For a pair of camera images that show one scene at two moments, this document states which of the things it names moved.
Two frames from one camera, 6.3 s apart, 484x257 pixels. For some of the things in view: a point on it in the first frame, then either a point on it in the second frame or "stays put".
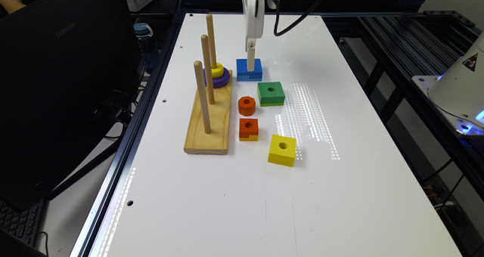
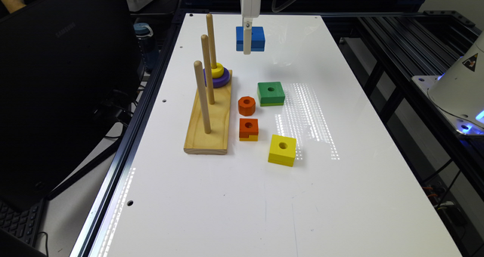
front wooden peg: [200, 82] stays put
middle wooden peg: [204, 38] stays put
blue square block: [243, 74] to [258, 38]
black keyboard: [23, 224] stays put
